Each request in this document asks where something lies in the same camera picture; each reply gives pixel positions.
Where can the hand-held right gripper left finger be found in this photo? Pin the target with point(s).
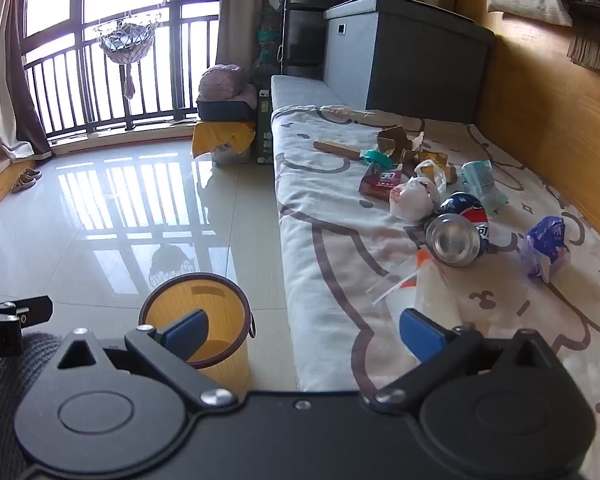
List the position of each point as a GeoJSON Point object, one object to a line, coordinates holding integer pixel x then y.
{"type": "Point", "coordinates": [187, 332]}

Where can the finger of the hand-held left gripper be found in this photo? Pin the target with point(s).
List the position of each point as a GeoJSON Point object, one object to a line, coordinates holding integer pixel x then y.
{"type": "Point", "coordinates": [32, 310]}

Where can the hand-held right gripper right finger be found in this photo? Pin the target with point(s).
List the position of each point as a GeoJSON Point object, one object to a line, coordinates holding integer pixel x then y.
{"type": "Point", "coordinates": [422, 334]}

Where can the clear plastic cup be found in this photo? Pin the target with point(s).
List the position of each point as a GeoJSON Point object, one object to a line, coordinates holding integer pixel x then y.
{"type": "Point", "coordinates": [430, 290]}

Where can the yellow bin with brown rim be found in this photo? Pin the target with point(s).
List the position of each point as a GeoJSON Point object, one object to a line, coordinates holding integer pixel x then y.
{"type": "Point", "coordinates": [220, 365]}

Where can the red paper box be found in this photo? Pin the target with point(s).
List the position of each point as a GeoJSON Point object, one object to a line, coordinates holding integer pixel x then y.
{"type": "Point", "coordinates": [377, 185]}

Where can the yellow cigarette packet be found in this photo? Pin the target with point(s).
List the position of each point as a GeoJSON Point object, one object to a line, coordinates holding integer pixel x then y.
{"type": "Point", "coordinates": [449, 170]}

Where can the light blue tissue packet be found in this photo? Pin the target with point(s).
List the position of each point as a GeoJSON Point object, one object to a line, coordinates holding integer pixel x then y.
{"type": "Point", "coordinates": [480, 177]}

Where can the torn brown cardboard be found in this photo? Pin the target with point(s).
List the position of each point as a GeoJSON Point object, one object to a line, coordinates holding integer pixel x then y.
{"type": "Point", "coordinates": [395, 137]}

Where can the grey knit clothing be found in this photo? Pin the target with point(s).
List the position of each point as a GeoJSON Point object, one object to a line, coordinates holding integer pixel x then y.
{"type": "Point", "coordinates": [0, 400]}

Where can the blue soda can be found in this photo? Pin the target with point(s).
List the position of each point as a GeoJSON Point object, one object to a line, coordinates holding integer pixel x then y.
{"type": "Point", "coordinates": [452, 240]}

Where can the beige slipper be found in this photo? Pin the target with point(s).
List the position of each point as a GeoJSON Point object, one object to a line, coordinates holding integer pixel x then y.
{"type": "Point", "coordinates": [20, 186]}
{"type": "Point", "coordinates": [31, 174]}

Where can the printed cartoon blanket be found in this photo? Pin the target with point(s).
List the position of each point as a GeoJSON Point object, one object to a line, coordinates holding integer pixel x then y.
{"type": "Point", "coordinates": [340, 240]}

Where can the crumpled white plastic bag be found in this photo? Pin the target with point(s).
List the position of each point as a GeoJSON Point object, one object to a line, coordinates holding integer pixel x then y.
{"type": "Point", "coordinates": [412, 200]}

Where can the blue crumpled wrapper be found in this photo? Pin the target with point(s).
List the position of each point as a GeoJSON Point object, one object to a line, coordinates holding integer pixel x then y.
{"type": "Point", "coordinates": [545, 240]}

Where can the teal round lid container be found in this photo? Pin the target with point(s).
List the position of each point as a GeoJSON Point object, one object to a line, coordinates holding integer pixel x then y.
{"type": "Point", "coordinates": [379, 159]}

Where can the brown wooden piece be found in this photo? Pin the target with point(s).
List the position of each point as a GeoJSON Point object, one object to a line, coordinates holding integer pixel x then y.
{"type": "Point", "coordinates": [335, 149]}

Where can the green carton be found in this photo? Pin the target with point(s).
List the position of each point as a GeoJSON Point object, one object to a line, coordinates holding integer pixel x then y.
{"type": "Point", "coordinates": [264, 130]}

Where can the pink cloth bundle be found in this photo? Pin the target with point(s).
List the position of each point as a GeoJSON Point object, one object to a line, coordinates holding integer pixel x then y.
{"type": "Point", "coordinates": [222, 82]}

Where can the grey storage box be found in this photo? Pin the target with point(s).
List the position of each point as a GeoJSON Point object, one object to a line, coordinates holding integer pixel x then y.
{"type": "Point", "coordinates": [420, 70]}

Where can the grey mattress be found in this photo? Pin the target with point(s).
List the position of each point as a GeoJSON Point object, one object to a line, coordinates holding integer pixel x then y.
{"type": "Point", "coordinates": [300, 92]}

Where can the black balcony railing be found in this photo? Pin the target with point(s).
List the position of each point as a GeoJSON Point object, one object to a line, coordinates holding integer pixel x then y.
{"type": "Point", "coordinates": [175, 60]}

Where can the hanging net basket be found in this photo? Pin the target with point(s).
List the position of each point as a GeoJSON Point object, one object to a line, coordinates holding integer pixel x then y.
{"type": "Point", "coordinates": [125, 40]}

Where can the stack of plastic bottles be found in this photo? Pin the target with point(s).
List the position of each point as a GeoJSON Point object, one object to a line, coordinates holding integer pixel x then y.
{"type": "Point", "coordinates": [267, 45]}

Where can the beige curtain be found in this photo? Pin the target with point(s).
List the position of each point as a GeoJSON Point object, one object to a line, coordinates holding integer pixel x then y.
{"type": "Point", "coordinates": [235, 20]}

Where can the black drawer tower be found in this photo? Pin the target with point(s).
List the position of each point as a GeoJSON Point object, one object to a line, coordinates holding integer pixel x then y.
{"type": "Point", "coordinates": [307, 25]}

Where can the brown fringed mat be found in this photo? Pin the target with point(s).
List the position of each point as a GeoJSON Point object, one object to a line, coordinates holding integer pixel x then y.
{"type": "Point", "coordinates": [597, 52]}

